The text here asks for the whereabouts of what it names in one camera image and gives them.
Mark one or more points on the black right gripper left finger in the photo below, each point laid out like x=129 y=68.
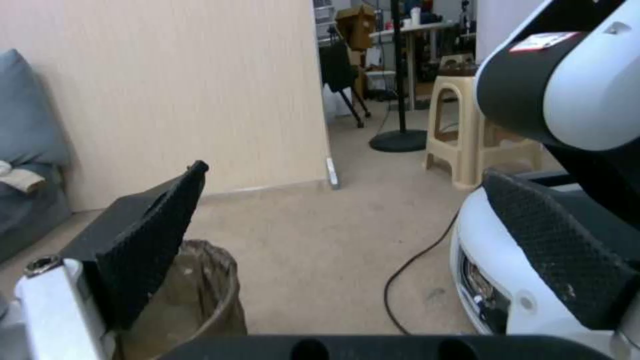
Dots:
x=145 y=240

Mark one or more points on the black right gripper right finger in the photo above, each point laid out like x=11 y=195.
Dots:
x=560 y=243

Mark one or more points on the trash can with brown bag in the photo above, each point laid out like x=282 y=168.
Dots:
x=200 y=300

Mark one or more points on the black round-base floor stand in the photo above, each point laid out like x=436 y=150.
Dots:
x=398 y=93

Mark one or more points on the beige cloth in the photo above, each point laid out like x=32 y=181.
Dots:
x=20 y=178

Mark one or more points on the beige plastic stool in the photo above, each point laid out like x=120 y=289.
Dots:
x=472 y=127

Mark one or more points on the blue grey sofa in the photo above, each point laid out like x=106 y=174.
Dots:
x=27 y=150

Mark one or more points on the white work table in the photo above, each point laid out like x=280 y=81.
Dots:
x=430 y=41

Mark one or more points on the black folding easel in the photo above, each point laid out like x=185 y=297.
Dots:
x=342 y=80

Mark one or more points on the silver metal wall foot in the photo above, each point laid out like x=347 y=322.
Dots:
x=332 y=173

